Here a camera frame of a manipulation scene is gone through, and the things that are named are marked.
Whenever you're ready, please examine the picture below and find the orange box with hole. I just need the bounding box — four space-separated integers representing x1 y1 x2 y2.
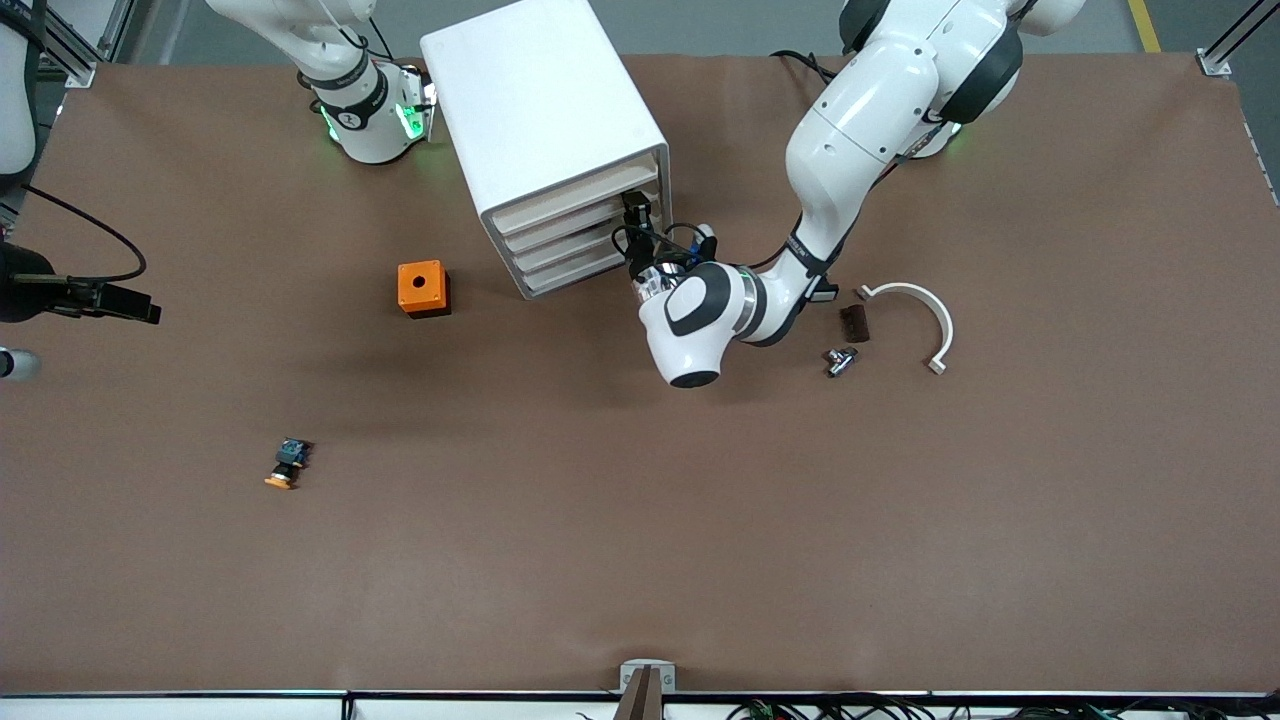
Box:
397 260 451 319

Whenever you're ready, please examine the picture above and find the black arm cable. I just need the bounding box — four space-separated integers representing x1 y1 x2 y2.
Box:
612 110 961 276
18 183 149 286

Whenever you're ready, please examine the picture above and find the grey metal edge bracket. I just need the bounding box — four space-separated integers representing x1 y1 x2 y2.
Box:
619 659 677 696

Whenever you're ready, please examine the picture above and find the tangled cable bundle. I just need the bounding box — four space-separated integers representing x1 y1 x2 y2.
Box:
725 693 1280 720

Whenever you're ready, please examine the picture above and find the black base cable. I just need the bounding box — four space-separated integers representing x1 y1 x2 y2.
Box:
770 48 851 86

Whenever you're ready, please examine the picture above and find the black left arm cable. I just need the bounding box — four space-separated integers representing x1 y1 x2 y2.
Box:
612 110 961 276

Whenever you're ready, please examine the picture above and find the aluminium frame profile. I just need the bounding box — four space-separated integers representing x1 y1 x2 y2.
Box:
1205 0 1280 63
35 0 136 81

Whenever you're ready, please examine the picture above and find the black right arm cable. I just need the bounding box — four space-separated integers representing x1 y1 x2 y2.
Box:
18 183 149 286

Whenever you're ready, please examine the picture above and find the orange-capped push button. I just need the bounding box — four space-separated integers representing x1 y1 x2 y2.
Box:
264 438 313 491

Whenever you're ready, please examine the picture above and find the white table edge rail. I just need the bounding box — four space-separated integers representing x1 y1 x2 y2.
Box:
0 690 1280 720

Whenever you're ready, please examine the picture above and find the white semicircular pipe clamp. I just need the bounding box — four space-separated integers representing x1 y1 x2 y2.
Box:
856 282 954 376

